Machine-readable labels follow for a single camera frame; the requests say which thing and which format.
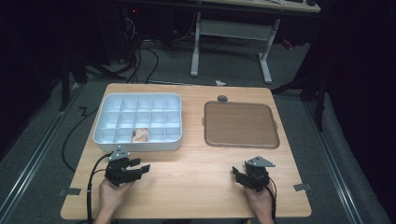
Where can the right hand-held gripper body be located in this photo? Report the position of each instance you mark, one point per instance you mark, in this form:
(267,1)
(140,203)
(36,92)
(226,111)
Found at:
(257,177)

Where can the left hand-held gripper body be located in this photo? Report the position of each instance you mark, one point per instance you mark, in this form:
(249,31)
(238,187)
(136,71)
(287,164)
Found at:
(118,172)

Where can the peach sock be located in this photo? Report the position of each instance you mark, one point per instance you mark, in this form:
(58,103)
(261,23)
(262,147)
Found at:
(140,135)

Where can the white compartment box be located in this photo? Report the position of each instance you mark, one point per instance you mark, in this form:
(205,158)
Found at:
(138,118)

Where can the person's left hand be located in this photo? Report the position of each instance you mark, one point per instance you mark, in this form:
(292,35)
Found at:
(112,196)

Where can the person's right hand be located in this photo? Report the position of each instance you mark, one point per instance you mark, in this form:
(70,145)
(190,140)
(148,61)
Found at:
(260,202)

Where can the brown wooden tray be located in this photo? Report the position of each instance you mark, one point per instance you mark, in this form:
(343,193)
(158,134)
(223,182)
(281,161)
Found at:
(241,124)

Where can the grey round table cap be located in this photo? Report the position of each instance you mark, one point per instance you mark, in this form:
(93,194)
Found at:
(222,98)

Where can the crumpled white paper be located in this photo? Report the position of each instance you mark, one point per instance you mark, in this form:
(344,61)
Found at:
(220,83)

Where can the black metal stand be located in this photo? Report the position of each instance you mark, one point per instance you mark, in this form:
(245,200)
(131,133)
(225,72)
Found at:
(66,84)
(317,93)

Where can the white-legged desk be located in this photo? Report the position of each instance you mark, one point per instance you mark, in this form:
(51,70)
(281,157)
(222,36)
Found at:
(236,29)

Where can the metal floor rail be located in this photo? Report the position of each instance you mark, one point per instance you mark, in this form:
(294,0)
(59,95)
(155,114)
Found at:
(34,161)
(336,168)

